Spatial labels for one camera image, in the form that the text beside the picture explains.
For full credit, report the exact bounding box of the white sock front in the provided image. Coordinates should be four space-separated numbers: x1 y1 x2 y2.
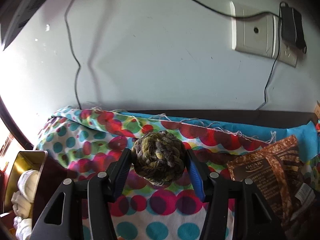
17 170 39 198

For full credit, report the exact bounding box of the white sock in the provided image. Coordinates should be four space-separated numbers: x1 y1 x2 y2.
14 216 32 240
17 170 39 198

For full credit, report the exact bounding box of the white sock back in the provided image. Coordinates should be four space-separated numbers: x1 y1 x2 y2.
14 216 32 240

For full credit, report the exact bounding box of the beige sock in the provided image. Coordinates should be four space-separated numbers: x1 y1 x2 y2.
11 191 34 219

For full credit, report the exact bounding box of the polka dot tablecloth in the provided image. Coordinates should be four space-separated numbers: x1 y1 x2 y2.
35 107 319 239

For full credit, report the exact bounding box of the brown snack bag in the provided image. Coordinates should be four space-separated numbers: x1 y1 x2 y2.
227 135 316 226

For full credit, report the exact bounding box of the gold interior tin box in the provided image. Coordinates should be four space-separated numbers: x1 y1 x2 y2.
1 151 68 226

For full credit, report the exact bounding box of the blue cloth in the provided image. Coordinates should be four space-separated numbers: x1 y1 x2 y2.
127 110 319 162

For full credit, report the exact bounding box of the cardboard small box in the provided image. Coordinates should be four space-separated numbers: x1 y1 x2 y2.
314 101 320 119

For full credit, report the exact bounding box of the white power socket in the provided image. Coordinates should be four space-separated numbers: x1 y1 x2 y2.
278 43 298 67

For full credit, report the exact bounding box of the black power adapter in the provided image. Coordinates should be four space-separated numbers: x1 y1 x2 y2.
280 4 307 54

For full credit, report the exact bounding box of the white wall plate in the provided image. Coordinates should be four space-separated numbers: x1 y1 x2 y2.
230 1 278 58

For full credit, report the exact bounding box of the black cable left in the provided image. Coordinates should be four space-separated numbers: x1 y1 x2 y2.
64 0 85 111

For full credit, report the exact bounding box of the black adapter cable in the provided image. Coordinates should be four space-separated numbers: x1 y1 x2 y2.
254 17 282 112

